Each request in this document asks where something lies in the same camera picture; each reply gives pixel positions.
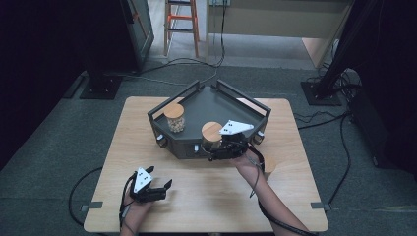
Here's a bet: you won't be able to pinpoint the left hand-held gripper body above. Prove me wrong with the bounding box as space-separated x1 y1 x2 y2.
129 166 168 204

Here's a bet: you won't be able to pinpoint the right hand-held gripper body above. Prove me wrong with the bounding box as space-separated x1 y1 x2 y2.
208 119 256 162

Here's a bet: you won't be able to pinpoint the glass jar of green mung beans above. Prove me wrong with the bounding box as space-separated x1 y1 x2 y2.
200 121 224 150

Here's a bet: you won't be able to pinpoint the dark grey metal corner rack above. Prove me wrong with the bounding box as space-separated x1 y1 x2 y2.
147 79 272 161

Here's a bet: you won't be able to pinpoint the glass jar of brown dried longans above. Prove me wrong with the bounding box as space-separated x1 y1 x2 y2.
263 154 277 182

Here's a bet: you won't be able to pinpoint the glass jar of white lotus seeds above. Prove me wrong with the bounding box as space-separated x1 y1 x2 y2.
162 102 187 134

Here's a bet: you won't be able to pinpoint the person's left hand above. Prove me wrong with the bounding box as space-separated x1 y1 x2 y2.
121 196 154 229

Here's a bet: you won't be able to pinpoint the person's right hand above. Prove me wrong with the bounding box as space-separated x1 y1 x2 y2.
230 150 264 181

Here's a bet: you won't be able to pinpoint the black stand with square base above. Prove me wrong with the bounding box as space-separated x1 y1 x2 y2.
79 58 125 101

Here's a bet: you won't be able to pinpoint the wooden step ladder orange braces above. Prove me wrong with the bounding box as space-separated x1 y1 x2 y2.
162 0 202 59

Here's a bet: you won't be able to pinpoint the light wooden desk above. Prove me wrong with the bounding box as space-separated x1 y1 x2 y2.
206 0 356 70

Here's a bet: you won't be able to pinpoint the dark monitor panel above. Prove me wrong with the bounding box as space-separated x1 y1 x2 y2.
118 0 155 72

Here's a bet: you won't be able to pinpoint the black equipment box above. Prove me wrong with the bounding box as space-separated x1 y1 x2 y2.
347 88 417 175

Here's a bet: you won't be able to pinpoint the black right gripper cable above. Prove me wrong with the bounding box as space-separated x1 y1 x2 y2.
245 143 319 236

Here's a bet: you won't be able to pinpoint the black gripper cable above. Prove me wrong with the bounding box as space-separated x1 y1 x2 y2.
245 143 319 236
67 166 136 236

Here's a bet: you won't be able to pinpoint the grey table foot bracket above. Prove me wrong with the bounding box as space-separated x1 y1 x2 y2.
310 202 332 211
80 201 104 212

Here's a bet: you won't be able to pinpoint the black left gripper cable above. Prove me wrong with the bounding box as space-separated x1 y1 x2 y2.
67 166 136 236

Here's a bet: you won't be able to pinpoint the thin black floor cable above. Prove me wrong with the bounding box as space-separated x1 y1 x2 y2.
107 0 229 87

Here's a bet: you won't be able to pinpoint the black stand with cable bundle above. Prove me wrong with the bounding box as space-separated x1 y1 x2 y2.
300 0 382 107

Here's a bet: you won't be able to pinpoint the long black floor cable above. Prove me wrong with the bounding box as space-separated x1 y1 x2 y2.
293 110 353 206

